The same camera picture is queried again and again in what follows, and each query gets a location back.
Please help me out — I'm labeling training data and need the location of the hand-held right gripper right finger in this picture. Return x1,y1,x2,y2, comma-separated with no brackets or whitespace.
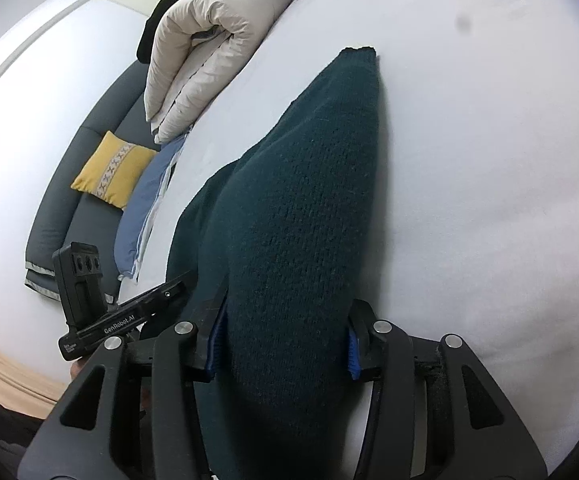
345,299,550,480

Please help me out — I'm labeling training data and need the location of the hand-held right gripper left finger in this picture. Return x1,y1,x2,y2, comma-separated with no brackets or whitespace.
19,295,230,480

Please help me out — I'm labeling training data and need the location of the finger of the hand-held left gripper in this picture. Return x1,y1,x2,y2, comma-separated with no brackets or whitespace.
146,270,197,321

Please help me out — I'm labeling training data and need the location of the dark green knitted sweater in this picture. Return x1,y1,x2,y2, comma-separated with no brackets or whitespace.
164,46,393,480

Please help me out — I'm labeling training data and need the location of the grey throw with pale edge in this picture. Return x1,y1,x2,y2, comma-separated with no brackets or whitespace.
23,259,61,302

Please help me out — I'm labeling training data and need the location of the blue pillow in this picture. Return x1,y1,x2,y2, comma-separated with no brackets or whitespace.
114,132,190,281

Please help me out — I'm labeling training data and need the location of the grey sofa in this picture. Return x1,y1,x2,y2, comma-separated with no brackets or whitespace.
24,60,162,306

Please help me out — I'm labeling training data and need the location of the yellow patterned cushion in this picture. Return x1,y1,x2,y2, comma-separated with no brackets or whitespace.
70,131,159,211

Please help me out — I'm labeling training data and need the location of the white bed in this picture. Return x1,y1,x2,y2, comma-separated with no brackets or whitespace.
119,0,579,476

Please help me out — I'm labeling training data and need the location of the folded beige duvet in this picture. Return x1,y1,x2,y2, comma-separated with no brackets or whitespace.
144,0,295,145

